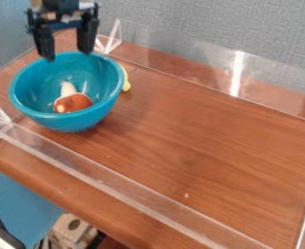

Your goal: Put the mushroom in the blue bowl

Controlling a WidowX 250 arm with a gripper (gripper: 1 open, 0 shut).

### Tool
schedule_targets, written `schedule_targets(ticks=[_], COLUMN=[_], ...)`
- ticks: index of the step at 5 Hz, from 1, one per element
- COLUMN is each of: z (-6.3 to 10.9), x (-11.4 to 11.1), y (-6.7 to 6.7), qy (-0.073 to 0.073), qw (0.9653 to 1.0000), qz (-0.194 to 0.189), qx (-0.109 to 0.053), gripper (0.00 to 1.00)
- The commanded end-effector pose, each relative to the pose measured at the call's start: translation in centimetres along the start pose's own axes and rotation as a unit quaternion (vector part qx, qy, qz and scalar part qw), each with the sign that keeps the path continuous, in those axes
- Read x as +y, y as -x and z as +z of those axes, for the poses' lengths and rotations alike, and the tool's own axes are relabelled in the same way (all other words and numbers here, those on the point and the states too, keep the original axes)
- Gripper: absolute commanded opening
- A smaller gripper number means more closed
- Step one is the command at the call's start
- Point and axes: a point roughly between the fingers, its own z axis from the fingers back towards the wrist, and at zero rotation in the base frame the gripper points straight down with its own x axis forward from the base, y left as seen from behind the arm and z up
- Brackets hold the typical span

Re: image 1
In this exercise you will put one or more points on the white block with hole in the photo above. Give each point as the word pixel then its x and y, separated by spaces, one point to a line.
pixel 71 233

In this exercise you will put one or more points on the blue bowl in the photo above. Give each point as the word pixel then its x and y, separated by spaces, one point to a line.
pixel 93 73

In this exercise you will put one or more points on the brown and white toy mushroom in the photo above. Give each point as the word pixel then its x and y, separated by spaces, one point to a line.
pixel 70 100

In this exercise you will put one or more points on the clear acrylic back barrier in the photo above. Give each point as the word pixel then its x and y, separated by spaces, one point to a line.
pixel 238 46

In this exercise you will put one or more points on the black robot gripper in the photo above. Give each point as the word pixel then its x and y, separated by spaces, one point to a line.
pixel 57 15

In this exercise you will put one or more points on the clear acrylic front barrier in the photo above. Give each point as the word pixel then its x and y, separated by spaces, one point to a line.
pixel 167 211

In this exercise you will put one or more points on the yellow object behind bowl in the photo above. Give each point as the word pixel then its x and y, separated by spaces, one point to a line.
pixel 126 84

